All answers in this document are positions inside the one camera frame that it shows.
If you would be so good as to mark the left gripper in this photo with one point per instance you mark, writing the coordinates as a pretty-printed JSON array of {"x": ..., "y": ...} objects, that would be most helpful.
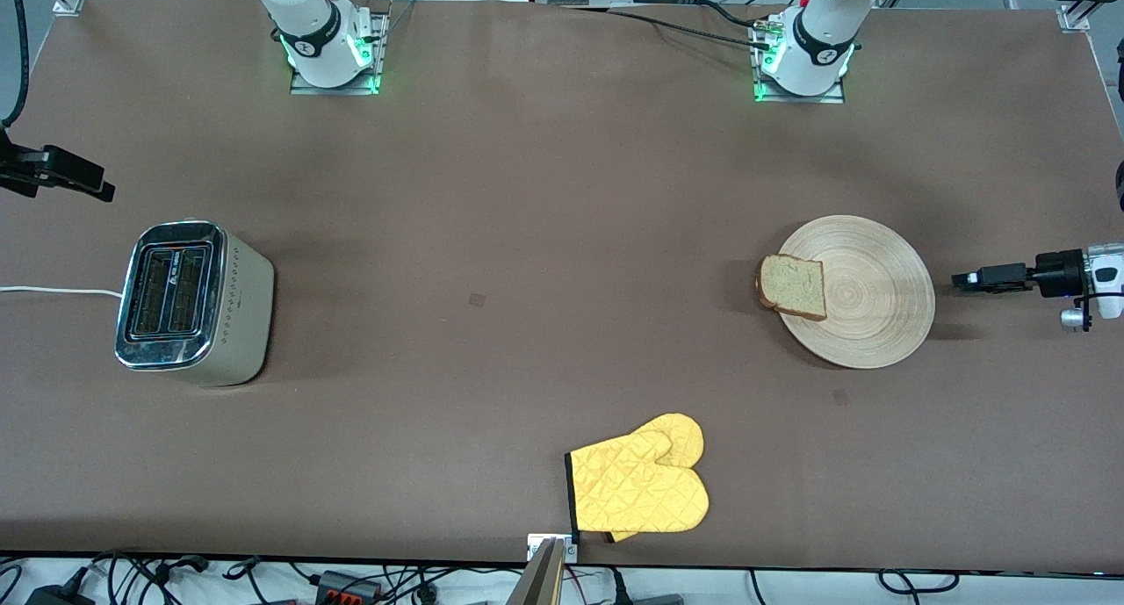
[{"x": 1058, "y": 273}]

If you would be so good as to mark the aluminium profile bar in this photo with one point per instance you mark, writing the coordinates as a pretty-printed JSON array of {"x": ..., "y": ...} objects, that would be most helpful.
[{"x": 537, "y": 583}]

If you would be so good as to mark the black box with orange connectors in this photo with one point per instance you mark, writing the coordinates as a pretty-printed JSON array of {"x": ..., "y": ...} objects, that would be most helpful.
[{"x": 347, "y": 586}]

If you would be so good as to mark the small metal edge bracket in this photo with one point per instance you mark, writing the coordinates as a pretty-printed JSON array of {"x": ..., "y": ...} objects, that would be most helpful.
[{"x": 532, "y": 545}]

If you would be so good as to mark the chrome two-slot toaster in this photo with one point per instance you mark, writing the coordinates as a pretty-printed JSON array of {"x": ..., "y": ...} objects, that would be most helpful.
[{"x": 237, "y": 315}]

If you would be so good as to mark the yellow quilted oven mitt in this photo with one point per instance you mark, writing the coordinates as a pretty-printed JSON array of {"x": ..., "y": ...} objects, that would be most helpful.
[
  {"x": 632, "y": 491},
  {"x": 680, "y": 434}
]

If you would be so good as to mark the brown bread slice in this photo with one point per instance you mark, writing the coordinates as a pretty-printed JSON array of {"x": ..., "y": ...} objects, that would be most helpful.
[{"x": 795, "y": 286}]

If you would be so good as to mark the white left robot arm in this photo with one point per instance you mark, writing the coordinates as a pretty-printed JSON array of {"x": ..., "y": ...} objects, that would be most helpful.
[{"x": 821, "y": 34}]

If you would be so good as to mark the round wooden plate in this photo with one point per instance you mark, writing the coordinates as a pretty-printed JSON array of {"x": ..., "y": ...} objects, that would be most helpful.
[{"x": 878, "y": 298}]

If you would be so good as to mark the black power adapter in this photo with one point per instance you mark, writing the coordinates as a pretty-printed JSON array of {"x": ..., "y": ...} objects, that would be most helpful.
[{"x": 57, "y": 598}]

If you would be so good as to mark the aluminium table corner bracket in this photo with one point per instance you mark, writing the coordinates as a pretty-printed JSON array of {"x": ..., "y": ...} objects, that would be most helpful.
[
  {"x": 1073, "y": 17},
  {"x": 68, "y": 3}
]

